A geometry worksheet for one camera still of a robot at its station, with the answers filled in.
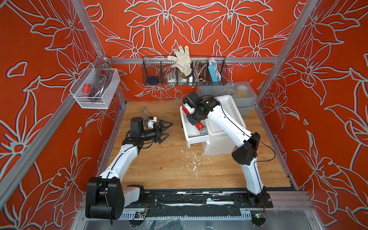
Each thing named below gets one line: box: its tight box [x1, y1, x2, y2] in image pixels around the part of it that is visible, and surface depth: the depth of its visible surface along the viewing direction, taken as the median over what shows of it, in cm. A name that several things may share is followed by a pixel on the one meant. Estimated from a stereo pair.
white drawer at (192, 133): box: [179, 105, 211, 149], surface depth 78 cm
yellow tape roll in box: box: [235, 85, 249, 98], surface depth 103 cm
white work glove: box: [167, 45, 193, 79], surface depth 90 cm
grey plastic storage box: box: [196, 81, 258, 116], surface depth 102 cm
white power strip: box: [166, 71, 177, 83], surface depth 95 cm
